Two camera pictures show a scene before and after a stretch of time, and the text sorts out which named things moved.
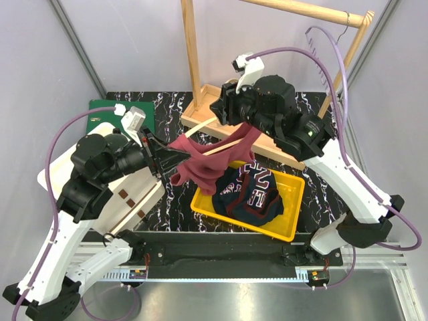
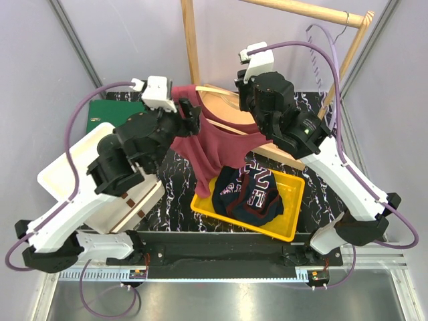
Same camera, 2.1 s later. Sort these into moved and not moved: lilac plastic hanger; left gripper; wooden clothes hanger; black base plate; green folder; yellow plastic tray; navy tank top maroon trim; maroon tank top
Moved: wooden clothes hanger; left gripper; maroon tank top; lilac plastic hanger
Not moved: black base plate; yellow plastic tray; green folder; navy tank top maroon trim
